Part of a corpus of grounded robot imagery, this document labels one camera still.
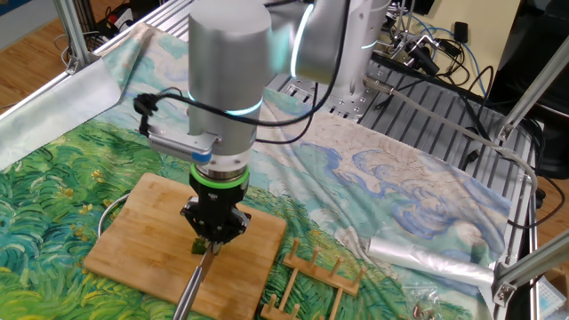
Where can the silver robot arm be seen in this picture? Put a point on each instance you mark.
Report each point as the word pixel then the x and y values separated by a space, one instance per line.
pixel 226 66

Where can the power strip with red switch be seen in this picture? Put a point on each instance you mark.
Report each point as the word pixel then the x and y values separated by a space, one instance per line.
pixel 120 18

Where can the black camera on metal clamp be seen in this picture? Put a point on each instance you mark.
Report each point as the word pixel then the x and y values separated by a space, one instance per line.
pixel 420 55

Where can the black computer case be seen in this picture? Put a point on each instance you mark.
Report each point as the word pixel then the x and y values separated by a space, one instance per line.
pixel 542 66

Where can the bamboo cutting board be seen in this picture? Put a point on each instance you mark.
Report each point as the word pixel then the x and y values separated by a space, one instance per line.
pixel 146 231

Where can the steel kitchen cleaver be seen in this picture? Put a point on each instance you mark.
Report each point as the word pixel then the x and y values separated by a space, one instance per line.
pixel 191 289

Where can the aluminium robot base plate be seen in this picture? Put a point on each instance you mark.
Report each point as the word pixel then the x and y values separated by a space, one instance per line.
pixel 342 109

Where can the white plastic box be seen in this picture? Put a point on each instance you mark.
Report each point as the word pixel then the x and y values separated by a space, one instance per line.
pixel 551 298

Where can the green cucumber piece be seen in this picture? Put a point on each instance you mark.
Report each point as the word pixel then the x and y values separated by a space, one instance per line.
pixel 197 248

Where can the painted landscape tablecloth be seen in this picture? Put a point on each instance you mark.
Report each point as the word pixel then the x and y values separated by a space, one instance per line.
pixel 66 200

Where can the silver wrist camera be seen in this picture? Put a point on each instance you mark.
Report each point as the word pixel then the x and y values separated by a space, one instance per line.
pixel 178 144

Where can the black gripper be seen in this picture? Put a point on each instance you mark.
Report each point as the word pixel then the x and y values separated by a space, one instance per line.
pixel 220 206

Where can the clear bag of screws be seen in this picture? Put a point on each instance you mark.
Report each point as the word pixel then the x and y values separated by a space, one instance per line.
pixel 422 311

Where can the aluminium frame bar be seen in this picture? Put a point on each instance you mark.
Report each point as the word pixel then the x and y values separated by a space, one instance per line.
pixel 533 84
pixel 533 262
pixel 73 35

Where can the small black power adapter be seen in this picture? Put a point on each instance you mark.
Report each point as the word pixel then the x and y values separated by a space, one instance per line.
pixel 461 32

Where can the wooden peg dish rack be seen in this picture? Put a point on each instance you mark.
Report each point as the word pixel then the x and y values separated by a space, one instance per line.
pixel 324 276

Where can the clear plastic bag roll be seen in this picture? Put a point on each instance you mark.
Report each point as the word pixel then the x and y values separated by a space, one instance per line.
pixel 422 262

